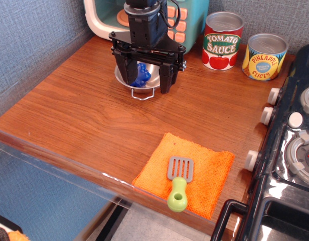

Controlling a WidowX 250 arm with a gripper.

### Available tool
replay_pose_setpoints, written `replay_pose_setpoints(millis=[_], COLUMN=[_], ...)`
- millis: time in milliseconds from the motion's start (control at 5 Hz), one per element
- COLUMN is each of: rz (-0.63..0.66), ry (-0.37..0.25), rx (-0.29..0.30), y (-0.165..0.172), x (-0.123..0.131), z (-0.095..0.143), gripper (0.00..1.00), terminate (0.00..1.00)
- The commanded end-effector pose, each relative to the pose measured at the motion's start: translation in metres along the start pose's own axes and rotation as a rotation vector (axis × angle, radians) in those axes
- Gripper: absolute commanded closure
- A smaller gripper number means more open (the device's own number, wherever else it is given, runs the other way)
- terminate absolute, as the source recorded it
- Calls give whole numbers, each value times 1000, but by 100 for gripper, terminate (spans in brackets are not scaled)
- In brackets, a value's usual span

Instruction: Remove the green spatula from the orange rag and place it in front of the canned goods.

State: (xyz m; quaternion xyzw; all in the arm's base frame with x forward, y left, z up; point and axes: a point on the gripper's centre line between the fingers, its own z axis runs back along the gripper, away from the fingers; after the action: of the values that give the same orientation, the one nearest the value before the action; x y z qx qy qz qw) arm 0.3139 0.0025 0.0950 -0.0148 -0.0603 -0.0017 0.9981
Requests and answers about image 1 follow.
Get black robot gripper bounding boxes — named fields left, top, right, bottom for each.
left=109, top=7, right=186, bottom=94

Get grey spatula green handle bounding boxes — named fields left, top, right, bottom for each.
left=167, top=156, right=194, bottom=212

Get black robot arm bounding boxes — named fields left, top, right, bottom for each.
left=109, top=1, right=186, bottom=94

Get blue flower-shaped toy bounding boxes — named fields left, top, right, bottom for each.
left=131, top=63, right=151, bottom=87

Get small steel bowl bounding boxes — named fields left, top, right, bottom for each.
left=114, top=61, right=160, bottom=101

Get orange toy plate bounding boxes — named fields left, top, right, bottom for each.
left=116, top=9, right=129, bottom=27

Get toy microwave teal and cream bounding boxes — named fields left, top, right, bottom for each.
left=83, top=0, right=209, bottom=52

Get tomato sauce can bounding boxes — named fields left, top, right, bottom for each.
left=202, top=12, right=244, bottom=71

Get pineapple slices can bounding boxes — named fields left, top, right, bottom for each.
left=242, top=33, right=288, bottom=81

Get orange woven cloth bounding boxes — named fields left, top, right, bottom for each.
left=132, top=133, right=235, bottom=220

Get white stove knob middle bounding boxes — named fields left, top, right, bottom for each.
left=260, top=107, right=273, bottom=126

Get white stove knob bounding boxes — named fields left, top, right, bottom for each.
left=260, top=107, right=273, bottom=126
left=244, top=150, right=259, bottom=172
left=267, top=88, right=280, bottom=105

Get white stove knob upper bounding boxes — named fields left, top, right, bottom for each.
left=267, top=88, right=280, bottom=105

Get white stove knob lower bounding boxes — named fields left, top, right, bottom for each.
left=244, top=150, right=259, bottom=172

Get black toy stove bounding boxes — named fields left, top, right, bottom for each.
left=211, top=44, right=309, bottom=240

